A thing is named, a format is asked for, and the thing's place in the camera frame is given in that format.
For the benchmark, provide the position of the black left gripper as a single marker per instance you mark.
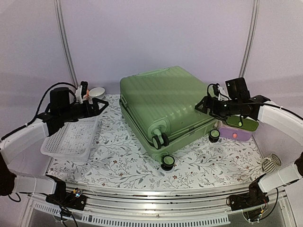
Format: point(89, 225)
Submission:
point(95, 111)

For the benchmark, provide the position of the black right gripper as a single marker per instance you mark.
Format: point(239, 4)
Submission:
point(207, 100)

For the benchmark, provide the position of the green hard-shell suitcase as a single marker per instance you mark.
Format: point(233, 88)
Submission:
point(159, 107)

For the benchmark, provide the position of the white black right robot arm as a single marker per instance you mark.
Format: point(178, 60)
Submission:
point(285, 125)

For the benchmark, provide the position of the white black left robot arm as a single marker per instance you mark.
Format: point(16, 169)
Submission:
point(64, 106)

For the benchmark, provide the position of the white ceramic bowl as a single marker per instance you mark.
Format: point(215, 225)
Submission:
point(97, 92)

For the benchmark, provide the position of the white green purple drawer box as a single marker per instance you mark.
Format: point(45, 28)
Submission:
point(235, 129)

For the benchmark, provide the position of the white perforated plastic basket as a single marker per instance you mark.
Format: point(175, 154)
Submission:
point(72, 142)

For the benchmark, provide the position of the floral patterned table cloth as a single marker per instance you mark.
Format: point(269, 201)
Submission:
point(118, 160)

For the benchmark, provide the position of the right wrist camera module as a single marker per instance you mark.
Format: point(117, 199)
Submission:
point(218, 91)

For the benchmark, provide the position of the right aluminium wall post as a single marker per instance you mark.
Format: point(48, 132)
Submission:
point(250, 39)

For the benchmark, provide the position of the aluminium wall post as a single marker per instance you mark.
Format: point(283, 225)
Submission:
point(64, 41)
point(250, 39)

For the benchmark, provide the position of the aluminium front rail frame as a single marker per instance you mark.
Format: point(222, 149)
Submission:
point(203, 207)

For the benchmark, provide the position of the left aluminium wall post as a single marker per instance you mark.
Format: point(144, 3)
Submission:
point(64, 41)

